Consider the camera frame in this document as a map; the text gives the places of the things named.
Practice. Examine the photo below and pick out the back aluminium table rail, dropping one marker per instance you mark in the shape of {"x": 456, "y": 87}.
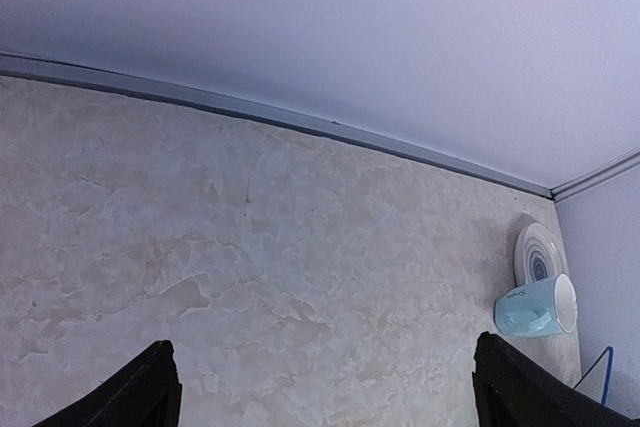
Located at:
{"x": 61, "y": 73}

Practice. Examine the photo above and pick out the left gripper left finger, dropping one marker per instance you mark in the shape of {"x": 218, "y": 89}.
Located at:
{"x": 145, "y": 392}

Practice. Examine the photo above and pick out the right side table rail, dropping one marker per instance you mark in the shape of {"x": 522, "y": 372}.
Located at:
{"x": 597, "y": 176}

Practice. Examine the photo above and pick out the light blue mug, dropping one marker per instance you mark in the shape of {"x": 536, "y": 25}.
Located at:
{"x": 538, "y": 309}

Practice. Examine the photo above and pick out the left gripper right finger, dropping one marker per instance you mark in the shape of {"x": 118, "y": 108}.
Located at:
{"x": 512, "y": 390}

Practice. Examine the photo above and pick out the blue striped plate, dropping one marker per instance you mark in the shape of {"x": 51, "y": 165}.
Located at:
{"x": 538, "y": 255}

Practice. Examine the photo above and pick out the blue-framed whiteboard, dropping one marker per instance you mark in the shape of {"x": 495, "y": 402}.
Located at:
{"x": 595, "y": 383}

